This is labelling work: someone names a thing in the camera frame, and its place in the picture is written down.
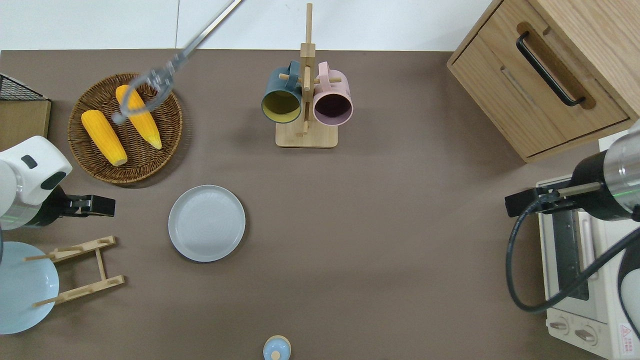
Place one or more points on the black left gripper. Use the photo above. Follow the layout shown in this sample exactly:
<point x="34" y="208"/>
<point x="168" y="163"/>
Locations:
<point x="102" y="206"/>

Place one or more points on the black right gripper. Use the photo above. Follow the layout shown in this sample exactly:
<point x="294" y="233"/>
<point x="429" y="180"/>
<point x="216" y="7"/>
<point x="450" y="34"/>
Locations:
<point x="520" y="204"/>

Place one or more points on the gray plate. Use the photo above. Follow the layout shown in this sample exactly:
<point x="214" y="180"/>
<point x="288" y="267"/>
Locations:
<point x="206" y="223"/>

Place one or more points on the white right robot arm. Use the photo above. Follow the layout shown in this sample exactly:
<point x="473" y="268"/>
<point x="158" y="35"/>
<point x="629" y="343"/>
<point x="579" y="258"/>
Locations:
<point x="615" y="180"/>

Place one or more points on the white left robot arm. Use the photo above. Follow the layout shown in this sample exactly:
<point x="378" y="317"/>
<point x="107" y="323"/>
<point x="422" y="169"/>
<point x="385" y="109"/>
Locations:
<point x="30" y="170"/>

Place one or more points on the wooden plate rack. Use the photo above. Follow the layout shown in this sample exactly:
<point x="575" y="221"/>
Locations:
<point x="100" y="262"/>

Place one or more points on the light blue plate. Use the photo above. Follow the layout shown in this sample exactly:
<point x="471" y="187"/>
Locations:
<point x="25" y="290"/>

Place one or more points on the round wicker basket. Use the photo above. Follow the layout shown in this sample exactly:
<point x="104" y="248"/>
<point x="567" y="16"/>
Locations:
<point x="145" y="160"/>

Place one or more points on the yellow corn cob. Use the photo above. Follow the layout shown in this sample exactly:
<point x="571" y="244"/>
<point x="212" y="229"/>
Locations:
<point x="102" y="136"/>
<point x="147" y="127"/>

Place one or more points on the wooden drawer cabinet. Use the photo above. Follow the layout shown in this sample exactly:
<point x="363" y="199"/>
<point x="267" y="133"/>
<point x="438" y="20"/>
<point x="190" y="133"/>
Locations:
<point x="500" y="90"/>

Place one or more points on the brown table mat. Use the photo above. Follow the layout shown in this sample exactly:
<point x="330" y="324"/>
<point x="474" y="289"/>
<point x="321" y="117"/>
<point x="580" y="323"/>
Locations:
<point x="400" y="225"/>

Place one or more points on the white oven knob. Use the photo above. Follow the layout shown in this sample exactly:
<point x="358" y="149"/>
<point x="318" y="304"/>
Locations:
<point x="559" y="326"/>
<point x="586" y="336"/>

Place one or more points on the white toaster oven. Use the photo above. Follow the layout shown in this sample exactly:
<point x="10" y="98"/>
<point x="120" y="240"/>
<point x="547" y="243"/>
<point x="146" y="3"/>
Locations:
<point x="600" y="320"/>

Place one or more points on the dark blue mug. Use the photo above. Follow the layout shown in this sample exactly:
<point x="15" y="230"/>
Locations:
<point x="281" y="105"/>

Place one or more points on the pink mug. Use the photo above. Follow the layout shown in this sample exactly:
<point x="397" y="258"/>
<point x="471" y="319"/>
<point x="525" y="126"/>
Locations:
<point x="332" y="107"/>

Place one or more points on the wooden mug rack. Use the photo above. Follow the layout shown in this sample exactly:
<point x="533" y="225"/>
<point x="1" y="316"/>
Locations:
<point x="306" y="135"/>

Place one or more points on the blue service bell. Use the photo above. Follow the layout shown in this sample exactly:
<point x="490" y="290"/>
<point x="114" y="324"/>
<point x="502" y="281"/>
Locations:
<point x="276" y="349"/>

